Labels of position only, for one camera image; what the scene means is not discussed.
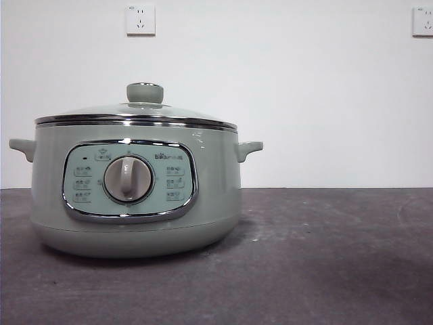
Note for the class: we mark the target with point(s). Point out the glass lid with green knob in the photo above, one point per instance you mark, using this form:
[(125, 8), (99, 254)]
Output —
[(144, 93)]

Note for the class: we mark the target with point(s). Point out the sage green electric cooking pot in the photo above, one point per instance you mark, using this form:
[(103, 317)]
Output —
[(216, 176)]

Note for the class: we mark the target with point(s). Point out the white wall socket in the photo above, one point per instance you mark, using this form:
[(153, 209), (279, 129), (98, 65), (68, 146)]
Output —
[(141, 20), (423, 22)]

